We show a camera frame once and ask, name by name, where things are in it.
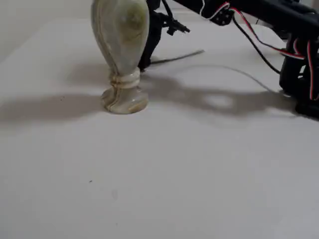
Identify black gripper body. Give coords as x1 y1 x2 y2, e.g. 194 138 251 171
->
146 0 175 33

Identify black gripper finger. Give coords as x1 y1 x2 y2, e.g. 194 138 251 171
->
138 27 162 73

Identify marble onyx vase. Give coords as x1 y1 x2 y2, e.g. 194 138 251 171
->
91 0 150 115

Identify black camera cable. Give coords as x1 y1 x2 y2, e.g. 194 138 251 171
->
160 0 191 36

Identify red white black servo wire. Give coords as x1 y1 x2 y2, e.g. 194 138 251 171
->
293 37 319 102
199 0 308 74

